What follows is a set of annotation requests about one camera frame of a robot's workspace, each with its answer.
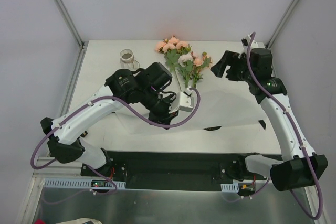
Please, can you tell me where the white wrapping paper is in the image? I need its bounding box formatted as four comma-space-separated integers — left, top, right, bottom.
115, 71, 266, 137

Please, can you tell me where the pink flower bouquet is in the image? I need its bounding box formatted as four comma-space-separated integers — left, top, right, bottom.
155, 36, 213, 88

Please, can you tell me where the black ribbon gold lettering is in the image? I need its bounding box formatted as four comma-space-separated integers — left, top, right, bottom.
78, 119, 267, 138

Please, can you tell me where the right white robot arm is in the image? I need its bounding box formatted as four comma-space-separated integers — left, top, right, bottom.
211, 48, 328, 193

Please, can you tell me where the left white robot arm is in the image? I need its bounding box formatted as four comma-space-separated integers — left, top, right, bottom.
41, 62, 178, 176

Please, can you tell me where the white ribbed vase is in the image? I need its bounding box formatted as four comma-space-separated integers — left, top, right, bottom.
120, 49, 140, 71

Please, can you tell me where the beige cloth bag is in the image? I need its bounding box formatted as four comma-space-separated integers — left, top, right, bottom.
62, 218, 102, 224

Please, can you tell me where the red object at bottom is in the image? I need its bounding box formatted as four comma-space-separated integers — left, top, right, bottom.
34, 219, 46, 224

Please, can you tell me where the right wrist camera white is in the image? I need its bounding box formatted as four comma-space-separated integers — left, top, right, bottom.
241, 34, 259, 50

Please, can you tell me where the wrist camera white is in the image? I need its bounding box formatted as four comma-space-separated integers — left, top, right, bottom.
241, 34, 259, 50
176, 87, 195, 112

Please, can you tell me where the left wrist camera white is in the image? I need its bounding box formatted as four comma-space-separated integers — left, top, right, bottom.
176, 87, 195, 112

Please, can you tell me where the left aluminium frame post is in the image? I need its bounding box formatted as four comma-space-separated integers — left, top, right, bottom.
53, 0, 86, 49

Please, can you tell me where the aluminium frame post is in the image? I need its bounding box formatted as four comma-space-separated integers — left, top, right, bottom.
53, 0, 86, 49
266, 0, 301, 49

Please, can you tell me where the right aluminium frame post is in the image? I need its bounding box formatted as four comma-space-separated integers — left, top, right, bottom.
266, 0, 301, 49

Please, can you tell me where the right white cable duct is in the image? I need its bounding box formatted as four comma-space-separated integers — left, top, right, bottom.
220, 183, 239, 193

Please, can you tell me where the white cable duct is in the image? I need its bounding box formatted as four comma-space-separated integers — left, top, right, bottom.
220, 183, 239, 193
44, 178, 115, 190

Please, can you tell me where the aluminium front rail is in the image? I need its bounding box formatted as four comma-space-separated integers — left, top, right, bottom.
33, 155, 85, 176

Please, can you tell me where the left white cable duct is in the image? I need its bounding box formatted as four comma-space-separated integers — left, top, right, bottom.
44, 178, 115, 190

